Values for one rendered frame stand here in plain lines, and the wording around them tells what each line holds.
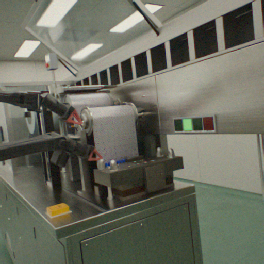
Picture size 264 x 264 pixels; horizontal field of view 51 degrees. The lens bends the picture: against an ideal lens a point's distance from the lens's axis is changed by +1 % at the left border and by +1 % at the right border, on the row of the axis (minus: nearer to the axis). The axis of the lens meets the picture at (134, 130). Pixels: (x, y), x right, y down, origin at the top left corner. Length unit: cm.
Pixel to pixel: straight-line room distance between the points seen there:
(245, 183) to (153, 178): 297
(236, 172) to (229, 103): 312
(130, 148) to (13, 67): 580
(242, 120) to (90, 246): 71
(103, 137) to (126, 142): 13
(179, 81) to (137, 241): 70
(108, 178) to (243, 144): 303
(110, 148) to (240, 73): 68
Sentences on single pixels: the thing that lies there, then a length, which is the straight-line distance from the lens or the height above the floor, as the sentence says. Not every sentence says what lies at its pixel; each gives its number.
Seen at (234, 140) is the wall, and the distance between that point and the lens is 408.
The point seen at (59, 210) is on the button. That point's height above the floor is 92.
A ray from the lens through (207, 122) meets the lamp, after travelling 116.
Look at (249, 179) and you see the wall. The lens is 407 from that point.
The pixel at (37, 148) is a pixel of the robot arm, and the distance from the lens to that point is 114.
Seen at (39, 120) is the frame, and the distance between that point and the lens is 173.
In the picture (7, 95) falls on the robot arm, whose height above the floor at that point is 140.
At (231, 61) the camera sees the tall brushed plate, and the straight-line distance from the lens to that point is 109.
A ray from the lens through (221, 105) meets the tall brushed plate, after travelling 111.
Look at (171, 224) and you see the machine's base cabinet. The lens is 129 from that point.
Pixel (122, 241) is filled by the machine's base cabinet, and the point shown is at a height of 77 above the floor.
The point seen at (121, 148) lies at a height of 110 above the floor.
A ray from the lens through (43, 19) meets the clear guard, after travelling 205.
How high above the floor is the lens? 125
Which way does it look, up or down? 3 degrees down
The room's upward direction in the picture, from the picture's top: 6 degrees counter-clockwise
